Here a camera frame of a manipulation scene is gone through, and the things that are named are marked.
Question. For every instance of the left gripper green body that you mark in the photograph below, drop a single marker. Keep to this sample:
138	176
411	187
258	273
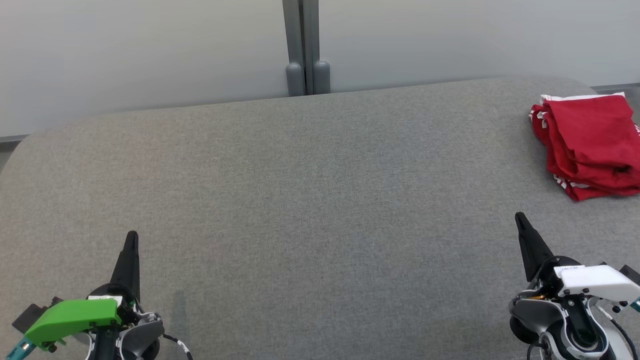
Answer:
75	317

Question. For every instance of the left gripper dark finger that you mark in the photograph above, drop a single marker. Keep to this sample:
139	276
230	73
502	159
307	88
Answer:
129	270

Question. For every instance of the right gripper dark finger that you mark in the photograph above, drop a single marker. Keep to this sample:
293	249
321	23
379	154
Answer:
534	250

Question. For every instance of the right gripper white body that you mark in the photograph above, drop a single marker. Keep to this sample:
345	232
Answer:
595	280

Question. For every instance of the red shirt with white sleeves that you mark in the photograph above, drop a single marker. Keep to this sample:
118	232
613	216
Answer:
590	191

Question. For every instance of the red Bulls 23 shorts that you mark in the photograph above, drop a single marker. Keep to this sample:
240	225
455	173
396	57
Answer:
595	135

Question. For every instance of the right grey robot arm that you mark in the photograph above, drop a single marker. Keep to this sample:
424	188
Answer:
550	320

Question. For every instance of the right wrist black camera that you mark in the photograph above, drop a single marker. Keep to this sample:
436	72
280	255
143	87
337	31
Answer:
631	276

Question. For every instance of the wrist black camera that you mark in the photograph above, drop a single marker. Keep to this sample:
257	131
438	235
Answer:
631	276
35	312

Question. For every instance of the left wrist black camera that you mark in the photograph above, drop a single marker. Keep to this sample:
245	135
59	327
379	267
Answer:
35	312

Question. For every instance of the grey partition post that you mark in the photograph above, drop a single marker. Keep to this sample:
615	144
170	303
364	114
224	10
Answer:
306	50

